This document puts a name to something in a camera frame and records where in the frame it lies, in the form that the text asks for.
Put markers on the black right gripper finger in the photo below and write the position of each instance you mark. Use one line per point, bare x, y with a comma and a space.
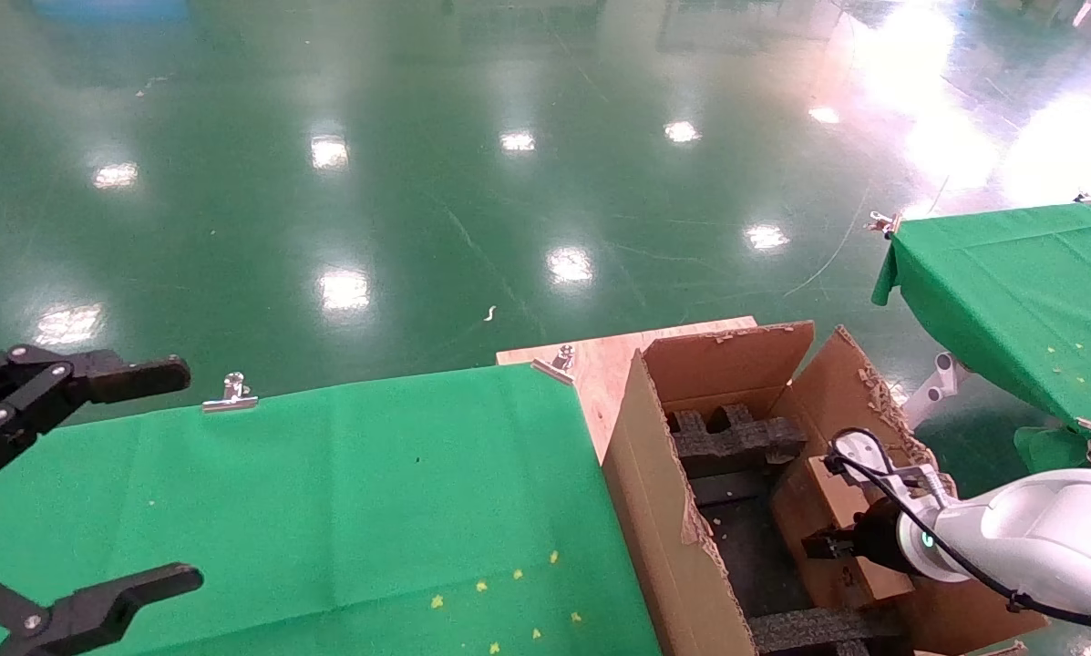
832, 545

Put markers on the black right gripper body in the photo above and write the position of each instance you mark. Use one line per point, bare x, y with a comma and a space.
882, 538

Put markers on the white table leg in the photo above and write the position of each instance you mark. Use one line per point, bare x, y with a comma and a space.
941, 374

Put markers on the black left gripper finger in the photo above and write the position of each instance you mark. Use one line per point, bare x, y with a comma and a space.
135, 378
126, 592

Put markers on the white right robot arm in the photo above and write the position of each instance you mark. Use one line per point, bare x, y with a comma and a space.
1055, 538

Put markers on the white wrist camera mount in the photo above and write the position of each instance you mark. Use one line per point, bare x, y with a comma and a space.
859, 448

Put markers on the large open cardboard carton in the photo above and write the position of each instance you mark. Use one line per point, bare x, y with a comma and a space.
654, 510

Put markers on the green tablecloth with yellow specks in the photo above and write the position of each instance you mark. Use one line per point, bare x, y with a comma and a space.
326, 510

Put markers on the small cardboard box with hole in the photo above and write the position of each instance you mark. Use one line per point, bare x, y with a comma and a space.
818, 510

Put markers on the black foam insert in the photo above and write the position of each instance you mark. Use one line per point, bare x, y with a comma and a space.
818, 629
736, 437

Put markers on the green tablecloth on side table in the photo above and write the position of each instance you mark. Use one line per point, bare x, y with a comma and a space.
1010, 292

